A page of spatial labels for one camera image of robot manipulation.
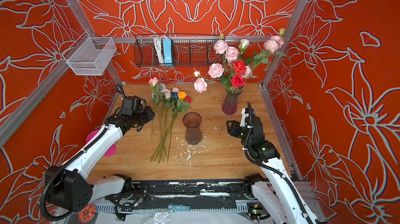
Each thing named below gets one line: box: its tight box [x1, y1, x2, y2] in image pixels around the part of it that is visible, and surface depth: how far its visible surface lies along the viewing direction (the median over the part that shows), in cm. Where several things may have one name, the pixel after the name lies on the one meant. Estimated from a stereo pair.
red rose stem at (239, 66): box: [231, 59, 247, 76], surface depth 81 cm
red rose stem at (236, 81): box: [220, 74, 246, 94], surface depth 65 cm
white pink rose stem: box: [239, 38, 254, 79], surface depth 83 cm
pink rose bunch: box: [148, 77, 180, 164], surface depth 97 cm
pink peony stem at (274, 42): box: [246, 27, 286, 78], surface depth 77 cm
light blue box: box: [162, 38, 173, 67], surface depth 91 cm
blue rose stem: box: [170, 91, 179, 99], surface depth 108 cm
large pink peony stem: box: [193, 63, 232, 94], surface depth 74 cm
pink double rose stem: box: [213, 33, 240, 91], surface depth 81 cm
